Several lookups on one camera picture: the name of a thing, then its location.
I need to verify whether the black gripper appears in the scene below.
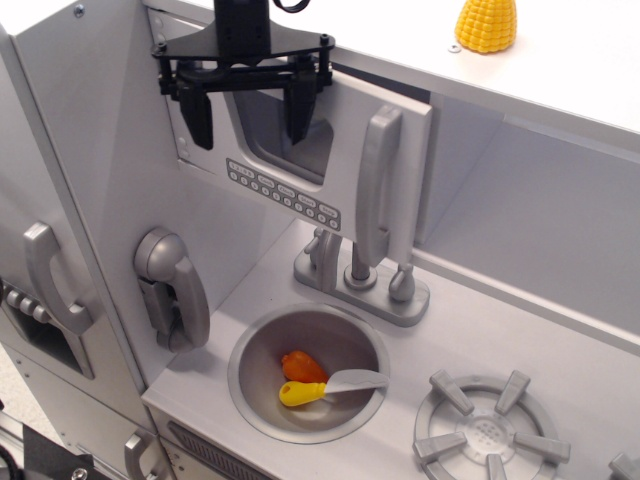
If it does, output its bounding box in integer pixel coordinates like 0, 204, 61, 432
152, 1, 335, 150

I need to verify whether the white toy microwave door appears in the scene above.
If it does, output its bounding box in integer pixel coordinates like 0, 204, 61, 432
153, 25, 432, 265

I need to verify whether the grey toy faucet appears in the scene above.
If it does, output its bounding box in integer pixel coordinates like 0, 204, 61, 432
294, 228, 430, 328

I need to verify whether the yellow toy corn cob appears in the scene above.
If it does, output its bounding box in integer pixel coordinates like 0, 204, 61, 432
454, 0, 518, 54

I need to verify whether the grey toy sink bowl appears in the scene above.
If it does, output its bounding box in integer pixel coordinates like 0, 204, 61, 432
228, 303, 390, 444

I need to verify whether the white toy kitchen cabinet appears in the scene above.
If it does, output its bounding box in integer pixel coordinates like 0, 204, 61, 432
1, 1, 639, 479

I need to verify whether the orange toy pepper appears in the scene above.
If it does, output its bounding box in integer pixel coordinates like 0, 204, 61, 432
281, 350, 329, 383

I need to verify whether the grey toy stove burner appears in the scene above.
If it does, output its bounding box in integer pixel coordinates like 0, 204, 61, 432
413, 370, 571, 479

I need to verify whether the grey toy wall phone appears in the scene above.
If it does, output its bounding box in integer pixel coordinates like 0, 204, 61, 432
134, 227, 210, 353

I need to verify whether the grey fridge door handle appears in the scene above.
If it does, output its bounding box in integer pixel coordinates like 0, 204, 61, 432
23, 222, 93, 336

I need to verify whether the yellow handled toy knife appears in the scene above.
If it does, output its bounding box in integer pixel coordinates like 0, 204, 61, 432
278, 369, 390, 407

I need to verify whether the grey oven door handle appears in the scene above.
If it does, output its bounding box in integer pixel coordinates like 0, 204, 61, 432
124, 432, 158, 480

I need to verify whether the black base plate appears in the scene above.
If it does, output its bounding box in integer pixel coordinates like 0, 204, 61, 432
1, 404, 105, 479

